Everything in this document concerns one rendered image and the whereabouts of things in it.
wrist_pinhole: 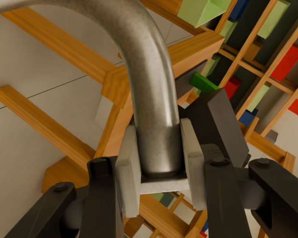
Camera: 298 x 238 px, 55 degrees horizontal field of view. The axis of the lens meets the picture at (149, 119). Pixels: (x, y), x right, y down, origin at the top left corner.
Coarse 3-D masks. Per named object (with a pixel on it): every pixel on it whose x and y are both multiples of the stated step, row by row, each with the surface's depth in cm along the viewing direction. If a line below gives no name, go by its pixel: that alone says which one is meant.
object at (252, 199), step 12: (204, 144) 17; (204, 156) 15; (216, 156) 15; (240, 168) 13; (240, 180) 12; (252, 180) 12; (240, 192) 12; (252, 192) 12; (264, 192) 12; (252, 204) 12; (264, 204) 12
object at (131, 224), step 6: (174, 192) 681; (156, 198) 598; (180, 198) 610; (174, 204) 592; (186, 204) 671; (174, 210) 587; (138, 216) 553; (126, 222) 530; (132, 222) 540; (138, 222) 543; (144, 222) 590; (126, 228) 545; (132, 228) 534; (138, 228) 535; (150, 228) 587; (156, 228) 534; (204, 228) 590; (126, 234) 554; (132, 234) 542; (156, 234) 530; (162, 234) 584; (204, 234) 573
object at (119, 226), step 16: (96, 160) 13; (112, 160) 13; (96, 176) 13; (112, 176) 13; (96, 192) 12; (112, 192) 12; (96, 208) 11; (112, 208) 11; (96, 224) 10; (112, 224) 10
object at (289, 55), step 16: (240, 0) 489; (272, 0) 457; (224, 16) 502; (240, 16) 535; (272, 16) 473; (224, 32) 523; (256, 32) 490; (256, 48) 506; (288, 48) 475; (208, 64) 561; (240, 64) 524; (256, 64) 551; (272, 64) 492; (288, 64) 489; (224, 80) 546; (272, 80) 506; (288, 80) 535; (256, 96) 536; (240, 112) 554; (256, 112) 572
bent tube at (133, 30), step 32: (0, 0) 18; (32, 0) 18; (64, 0) 18; (96, 0) 17; (128, 0) 17; (128, 32) 17; (160, 32) 18; (128, 64) 18; (160, 64) 18; (160, 96) 18; (160, 128) 18; (160, 160) 18; (160, 192) 18
